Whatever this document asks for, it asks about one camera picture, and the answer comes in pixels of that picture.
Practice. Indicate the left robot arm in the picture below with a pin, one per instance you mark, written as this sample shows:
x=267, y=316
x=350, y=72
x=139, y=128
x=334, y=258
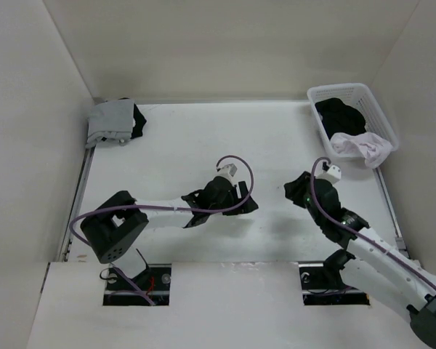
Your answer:
x=113, y=228

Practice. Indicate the black tank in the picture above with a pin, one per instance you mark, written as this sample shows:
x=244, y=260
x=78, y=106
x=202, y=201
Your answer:
x=139, y=121
x=338, y=117

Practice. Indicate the white tank top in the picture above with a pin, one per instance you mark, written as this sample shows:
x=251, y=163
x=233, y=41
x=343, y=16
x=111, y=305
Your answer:
x=368, y=146

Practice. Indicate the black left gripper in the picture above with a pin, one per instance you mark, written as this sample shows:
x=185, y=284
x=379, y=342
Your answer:
x=242, y=193

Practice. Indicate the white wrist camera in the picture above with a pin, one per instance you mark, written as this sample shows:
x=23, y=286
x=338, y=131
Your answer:
x=331, y=173
x=227, y=171

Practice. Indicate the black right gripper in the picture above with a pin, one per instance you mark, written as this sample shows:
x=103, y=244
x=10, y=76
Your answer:
x=294, y=189

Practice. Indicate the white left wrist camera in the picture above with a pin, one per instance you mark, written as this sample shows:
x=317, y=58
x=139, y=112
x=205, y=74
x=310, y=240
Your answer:
x=227, y=171

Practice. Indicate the white plastic laundry basket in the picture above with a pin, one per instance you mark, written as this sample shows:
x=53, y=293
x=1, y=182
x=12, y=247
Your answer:
x=360, y=97

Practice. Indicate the folded black tank top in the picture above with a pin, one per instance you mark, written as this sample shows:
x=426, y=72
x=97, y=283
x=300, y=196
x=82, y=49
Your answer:
x=139, y=121

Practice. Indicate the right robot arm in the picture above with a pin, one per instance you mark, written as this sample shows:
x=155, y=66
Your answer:
x=364, y=260

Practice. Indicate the folded grey tank top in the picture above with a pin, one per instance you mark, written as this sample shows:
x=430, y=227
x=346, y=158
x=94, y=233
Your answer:
x=111, y=121

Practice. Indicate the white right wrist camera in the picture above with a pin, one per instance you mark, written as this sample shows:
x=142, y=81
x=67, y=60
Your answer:
x=331, y=173

